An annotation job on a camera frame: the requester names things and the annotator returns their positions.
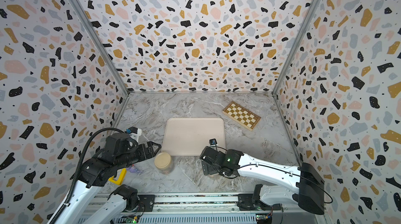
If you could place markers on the small purple toy figure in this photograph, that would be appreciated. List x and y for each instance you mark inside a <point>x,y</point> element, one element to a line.
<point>133,169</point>

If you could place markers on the beige rectangular tray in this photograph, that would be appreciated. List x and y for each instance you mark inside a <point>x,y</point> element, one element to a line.
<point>189,136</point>

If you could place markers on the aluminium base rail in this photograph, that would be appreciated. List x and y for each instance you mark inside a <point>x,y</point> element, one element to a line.
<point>212,208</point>

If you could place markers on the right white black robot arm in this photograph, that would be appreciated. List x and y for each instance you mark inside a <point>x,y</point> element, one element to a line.
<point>284,184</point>

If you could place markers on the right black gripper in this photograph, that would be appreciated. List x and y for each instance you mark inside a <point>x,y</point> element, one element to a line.
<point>208,169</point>

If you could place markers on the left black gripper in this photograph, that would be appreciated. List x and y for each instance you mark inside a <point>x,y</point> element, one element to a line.
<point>144,150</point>

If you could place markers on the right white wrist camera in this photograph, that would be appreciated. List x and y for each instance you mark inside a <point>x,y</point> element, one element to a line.
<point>213,142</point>

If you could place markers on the yellow plastic letter toy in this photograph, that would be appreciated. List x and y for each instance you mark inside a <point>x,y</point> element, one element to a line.
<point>119,177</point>

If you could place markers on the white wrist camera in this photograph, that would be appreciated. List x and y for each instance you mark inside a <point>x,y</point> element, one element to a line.
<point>213,142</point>
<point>134,133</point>

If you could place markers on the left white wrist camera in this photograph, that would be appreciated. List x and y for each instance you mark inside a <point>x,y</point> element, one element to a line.
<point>134,133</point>

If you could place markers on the wooden chessboard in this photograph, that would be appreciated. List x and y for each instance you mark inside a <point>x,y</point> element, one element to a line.
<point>241,115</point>

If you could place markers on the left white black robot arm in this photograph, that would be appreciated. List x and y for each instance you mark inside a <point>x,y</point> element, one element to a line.
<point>121,151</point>

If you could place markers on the cookie jar with beige lid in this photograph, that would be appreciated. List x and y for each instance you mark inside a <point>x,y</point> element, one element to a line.
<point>164,163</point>

